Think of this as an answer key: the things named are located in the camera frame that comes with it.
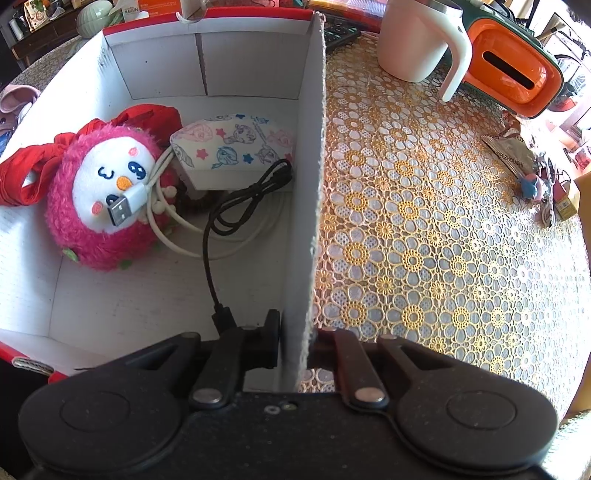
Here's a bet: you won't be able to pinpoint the red and white cardboard box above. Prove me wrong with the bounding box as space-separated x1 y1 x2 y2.
1 7 325 391

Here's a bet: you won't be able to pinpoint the pink fleece hat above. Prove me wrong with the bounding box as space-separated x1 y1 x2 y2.
0 84 40 135

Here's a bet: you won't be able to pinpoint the patterned face mask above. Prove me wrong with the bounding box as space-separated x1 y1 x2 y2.
170 113 296 191

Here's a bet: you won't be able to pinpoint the pink plush toy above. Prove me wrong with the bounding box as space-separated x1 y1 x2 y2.
46 127 163 271

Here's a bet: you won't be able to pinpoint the small toys pile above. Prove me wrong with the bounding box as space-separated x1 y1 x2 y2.
481 110 580 227

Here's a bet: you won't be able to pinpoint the red cloth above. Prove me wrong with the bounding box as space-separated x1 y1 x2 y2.
1 104 181 207

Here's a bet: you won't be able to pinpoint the orange green tissue box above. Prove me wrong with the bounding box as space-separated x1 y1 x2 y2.
458 1 564 118

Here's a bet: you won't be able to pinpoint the orange white carton box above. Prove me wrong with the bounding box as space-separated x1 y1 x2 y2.
112 0 182 22

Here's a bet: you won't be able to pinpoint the green stacked bowls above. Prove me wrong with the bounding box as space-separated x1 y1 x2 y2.
76 0 113 39

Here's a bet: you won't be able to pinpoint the black cable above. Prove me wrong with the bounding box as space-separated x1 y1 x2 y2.
201 158 295 334

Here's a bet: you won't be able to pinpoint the white USB cable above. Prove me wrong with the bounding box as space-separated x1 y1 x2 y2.
107 147 288 260

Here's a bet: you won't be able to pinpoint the pink mug with handle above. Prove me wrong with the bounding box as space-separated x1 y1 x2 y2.
377 0 473 102

